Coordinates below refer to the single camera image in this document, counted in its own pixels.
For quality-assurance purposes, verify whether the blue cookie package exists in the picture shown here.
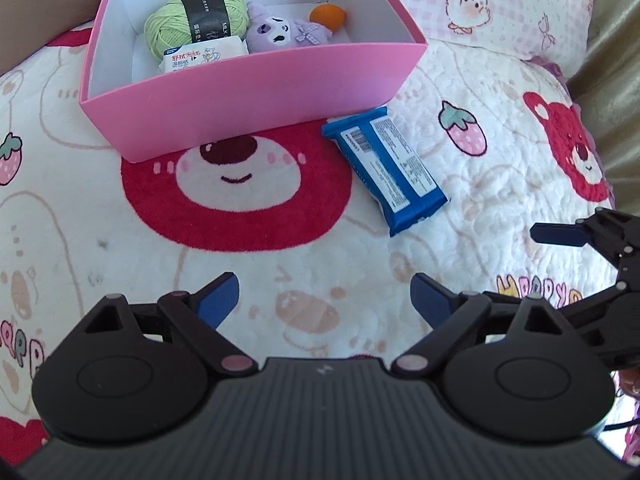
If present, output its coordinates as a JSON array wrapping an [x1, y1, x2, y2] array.
[[321, 106, 448, 236]]

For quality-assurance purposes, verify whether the pink cardboard box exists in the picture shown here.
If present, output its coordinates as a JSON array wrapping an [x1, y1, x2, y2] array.
[[79, 0, 426, 162]]

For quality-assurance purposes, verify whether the white tissue pack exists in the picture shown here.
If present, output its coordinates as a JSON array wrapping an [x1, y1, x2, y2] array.
[[158, 36, 248, 74]]

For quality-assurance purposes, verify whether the purple Kuromi plush toy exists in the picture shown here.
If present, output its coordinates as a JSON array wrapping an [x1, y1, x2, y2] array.
[[245, 2, 333, 54]]

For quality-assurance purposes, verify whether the green yarn ball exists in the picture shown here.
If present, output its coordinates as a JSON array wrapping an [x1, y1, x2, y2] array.
[[143, 0, 250, 60]]

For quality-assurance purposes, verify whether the orange makeup sponge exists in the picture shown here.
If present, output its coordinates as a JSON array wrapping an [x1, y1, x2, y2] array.
[[309, 3, 346, 32]]

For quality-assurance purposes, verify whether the cream bear print blanket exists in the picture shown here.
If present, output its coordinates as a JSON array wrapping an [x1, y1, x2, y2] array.
[[1, 29, 615, 464]]

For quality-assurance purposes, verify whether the pink checkered pillow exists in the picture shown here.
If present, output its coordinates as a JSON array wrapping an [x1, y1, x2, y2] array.
[[401, 0, 593, 76]]

